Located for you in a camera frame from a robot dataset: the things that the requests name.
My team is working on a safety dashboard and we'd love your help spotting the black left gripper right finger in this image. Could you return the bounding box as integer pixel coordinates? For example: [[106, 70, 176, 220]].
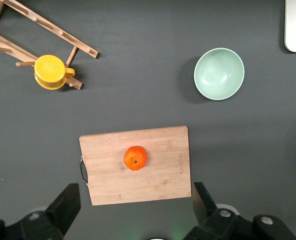
[[185, 182, 238, 240]]

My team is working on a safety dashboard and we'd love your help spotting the yellow cup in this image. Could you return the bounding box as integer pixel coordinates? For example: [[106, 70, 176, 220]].
[[33, 54, 76, 91]]

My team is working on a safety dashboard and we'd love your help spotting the wooden peg drying rack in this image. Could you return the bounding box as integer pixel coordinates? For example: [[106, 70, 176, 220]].
[[0, 0, 99, 90]]

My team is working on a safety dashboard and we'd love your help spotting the pale green bowl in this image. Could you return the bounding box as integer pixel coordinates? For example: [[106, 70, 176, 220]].
[[193, 47, 246, 101]]

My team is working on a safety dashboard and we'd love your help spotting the orange fruit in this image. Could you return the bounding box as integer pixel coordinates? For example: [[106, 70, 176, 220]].
[[123, 145, 148, 172]]

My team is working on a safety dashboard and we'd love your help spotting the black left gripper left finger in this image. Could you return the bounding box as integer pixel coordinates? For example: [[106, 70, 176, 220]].
[[20, 183, 81, 240]]

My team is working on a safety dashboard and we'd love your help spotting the wooden cutting board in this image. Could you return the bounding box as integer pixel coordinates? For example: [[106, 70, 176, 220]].
[[78, 125, 192, 206]]

